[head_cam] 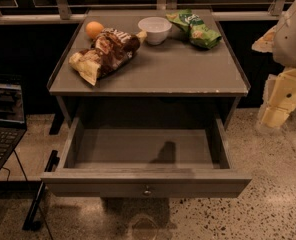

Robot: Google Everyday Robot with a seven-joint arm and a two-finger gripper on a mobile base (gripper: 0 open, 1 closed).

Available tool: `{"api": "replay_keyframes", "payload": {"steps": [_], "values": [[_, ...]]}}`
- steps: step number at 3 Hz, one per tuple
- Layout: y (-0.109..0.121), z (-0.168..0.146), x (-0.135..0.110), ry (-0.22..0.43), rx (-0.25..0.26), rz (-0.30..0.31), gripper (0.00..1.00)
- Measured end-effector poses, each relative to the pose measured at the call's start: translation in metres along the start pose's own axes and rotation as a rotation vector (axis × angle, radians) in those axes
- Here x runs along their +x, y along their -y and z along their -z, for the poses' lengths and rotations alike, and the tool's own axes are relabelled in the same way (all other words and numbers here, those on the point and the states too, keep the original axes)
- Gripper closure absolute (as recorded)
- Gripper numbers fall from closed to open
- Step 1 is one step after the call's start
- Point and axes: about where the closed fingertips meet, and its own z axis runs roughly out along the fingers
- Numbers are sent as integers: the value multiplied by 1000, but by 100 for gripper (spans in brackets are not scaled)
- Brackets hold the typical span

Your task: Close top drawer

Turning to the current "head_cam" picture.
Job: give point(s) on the metal window railing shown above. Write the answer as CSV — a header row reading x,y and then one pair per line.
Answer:
x,y
148,4

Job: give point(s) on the grey drawer cabinet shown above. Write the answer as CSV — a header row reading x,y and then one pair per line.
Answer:
x,y
174,68

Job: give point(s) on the black stand leg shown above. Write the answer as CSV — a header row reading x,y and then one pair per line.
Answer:
x,y
30,223

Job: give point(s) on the white plastic bowl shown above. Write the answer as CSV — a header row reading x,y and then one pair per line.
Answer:
x,y
157,29

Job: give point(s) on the orange fruit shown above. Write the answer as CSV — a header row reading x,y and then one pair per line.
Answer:
x,y
93,29

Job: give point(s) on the green chip bag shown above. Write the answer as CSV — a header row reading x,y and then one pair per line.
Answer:
x,y
194,28

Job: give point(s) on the black laptop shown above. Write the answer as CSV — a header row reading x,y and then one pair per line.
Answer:
x,y
12,116

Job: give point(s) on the brown chip bag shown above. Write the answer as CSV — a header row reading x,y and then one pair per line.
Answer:
x,y
110,50

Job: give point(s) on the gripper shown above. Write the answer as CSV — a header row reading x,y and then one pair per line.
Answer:
x,y
292,39

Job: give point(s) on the grey top drawer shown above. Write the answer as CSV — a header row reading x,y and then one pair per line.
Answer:
x,y
146,163

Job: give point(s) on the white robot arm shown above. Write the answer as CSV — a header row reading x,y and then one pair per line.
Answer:
x,y
280,41

